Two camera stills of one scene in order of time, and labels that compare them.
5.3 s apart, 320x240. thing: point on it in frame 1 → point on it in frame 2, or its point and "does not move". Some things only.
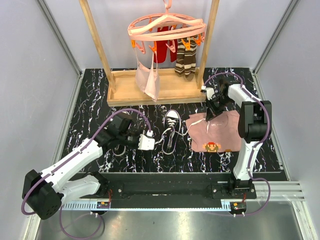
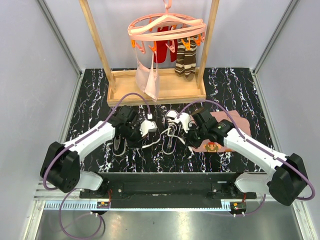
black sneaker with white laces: x=171 y=129 does not move
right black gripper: x=211 y=112 → x=190 y=141
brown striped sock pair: x=185 y=63 does not move
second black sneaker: x=119 y=150 does not move
